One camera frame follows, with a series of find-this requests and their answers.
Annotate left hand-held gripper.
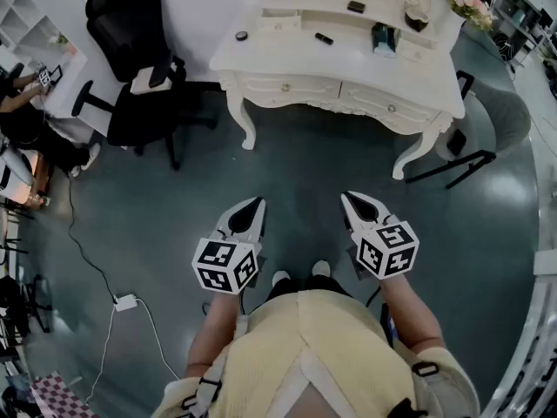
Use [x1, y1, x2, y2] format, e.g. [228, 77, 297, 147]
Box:
[191, 196, 267, 295]

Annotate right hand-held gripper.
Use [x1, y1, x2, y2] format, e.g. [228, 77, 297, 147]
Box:
[340, 192, 420, 280]

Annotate white ornate dressing table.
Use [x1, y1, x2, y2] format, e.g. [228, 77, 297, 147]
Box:
[208, 0, 467, 181]

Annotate teal rectangular box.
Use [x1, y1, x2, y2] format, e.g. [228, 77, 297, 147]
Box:
[372, 22, 401, 56]

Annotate person's right forearm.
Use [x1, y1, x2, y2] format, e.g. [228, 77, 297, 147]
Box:
[380, 274, 447, 352]

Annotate person's left forearm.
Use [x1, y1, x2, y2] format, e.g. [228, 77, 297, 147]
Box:
[185, 292, 243, 378]

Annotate white carved drawer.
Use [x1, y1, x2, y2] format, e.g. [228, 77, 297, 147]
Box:
[339, 83, 440, 132]
[237, 72, 343, 106]

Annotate person's black trousers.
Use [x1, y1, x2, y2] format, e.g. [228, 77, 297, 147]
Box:
[265, 274, 353, 304]

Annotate black blue hip device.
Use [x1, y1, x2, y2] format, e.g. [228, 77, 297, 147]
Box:
[380, 302, 395, 348]

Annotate white power adapter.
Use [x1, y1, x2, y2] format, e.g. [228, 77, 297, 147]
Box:
[112, 293, 138, 313]

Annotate person's pale yellow shirt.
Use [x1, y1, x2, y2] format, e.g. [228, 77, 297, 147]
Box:
[150, 289, 482, 418]

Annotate grey upholstered chair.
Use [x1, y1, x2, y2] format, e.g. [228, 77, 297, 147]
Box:
[404, 70, 533, 191]

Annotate white side desk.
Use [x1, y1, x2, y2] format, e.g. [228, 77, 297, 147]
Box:
[41, 44, 110, 147]

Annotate black office chair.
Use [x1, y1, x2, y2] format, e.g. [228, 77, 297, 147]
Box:
[71, 0, 218, 172]

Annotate pink flower bouquet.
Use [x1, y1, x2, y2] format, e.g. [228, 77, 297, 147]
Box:
[444, 0, 497, 32]

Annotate pink checkered cloth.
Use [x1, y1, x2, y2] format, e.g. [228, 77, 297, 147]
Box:
[29, 374, 101, 418]

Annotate white cubby shelf unit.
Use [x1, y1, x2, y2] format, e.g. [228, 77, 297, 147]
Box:
[0, 0, 60, 60]

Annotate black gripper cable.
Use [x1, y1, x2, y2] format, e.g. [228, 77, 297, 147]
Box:
[364, 284, 384, 309]

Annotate white floor cable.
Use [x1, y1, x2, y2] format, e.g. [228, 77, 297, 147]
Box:
[84, 302, 117, 405]
[134, 298, 182, 381]

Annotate grey harness strap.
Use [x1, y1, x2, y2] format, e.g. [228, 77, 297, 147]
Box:
[408, 359, 441, 418]
[180, 313, 252, 414]

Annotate black floor cable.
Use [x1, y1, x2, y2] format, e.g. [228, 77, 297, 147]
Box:
[67, 174, 118, 304]

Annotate cream brown-handled mug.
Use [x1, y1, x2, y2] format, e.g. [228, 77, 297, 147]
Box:
[403, 0, 432, 33]

